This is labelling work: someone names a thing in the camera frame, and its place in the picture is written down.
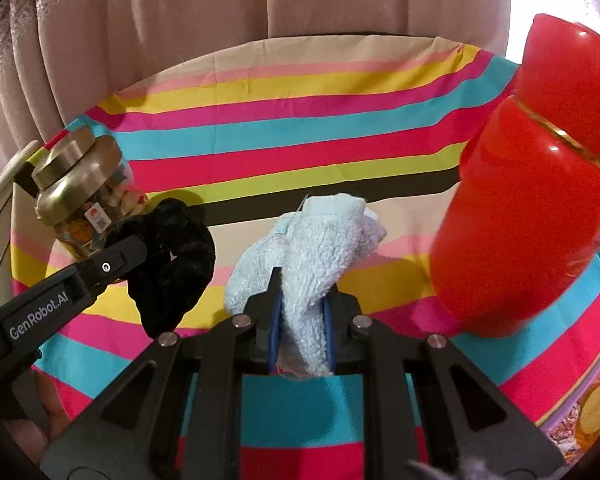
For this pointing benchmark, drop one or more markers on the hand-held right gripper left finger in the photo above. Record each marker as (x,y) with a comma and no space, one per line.
(275,320)

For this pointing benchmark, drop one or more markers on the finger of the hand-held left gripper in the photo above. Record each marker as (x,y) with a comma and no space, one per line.
(110,265)

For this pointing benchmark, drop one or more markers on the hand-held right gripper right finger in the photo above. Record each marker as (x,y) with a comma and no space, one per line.
(330,330)

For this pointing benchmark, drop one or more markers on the black velvet scrunchie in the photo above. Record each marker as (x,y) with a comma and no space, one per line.
(180,260)

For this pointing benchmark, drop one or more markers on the light blue fuzzy sock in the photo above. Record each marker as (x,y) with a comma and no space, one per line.
(320,250)

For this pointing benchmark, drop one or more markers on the person's left hand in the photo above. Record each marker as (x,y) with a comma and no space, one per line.
(45,405)

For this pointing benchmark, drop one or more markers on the glass jar with gold lid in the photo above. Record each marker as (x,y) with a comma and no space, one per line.
(75,180)

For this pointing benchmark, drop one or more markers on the colourful striped cloth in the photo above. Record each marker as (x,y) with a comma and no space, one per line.
(280,145)

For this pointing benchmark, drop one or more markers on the red thermos bottle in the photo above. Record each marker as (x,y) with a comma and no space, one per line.
(520,220)

